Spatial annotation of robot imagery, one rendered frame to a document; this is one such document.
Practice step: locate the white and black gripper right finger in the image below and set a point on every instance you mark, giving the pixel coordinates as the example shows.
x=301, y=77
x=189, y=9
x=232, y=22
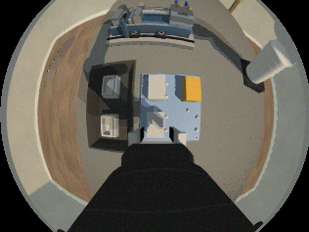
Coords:
x=177, y=136

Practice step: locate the grey flat bar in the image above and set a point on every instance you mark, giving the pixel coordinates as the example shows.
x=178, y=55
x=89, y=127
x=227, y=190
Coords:
x=130, y=20

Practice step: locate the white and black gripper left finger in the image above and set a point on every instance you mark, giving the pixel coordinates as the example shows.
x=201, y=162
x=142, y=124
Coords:
x=136, y=136

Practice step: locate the yellow rectangular block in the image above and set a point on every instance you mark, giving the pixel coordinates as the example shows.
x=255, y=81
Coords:
x=191, y=89

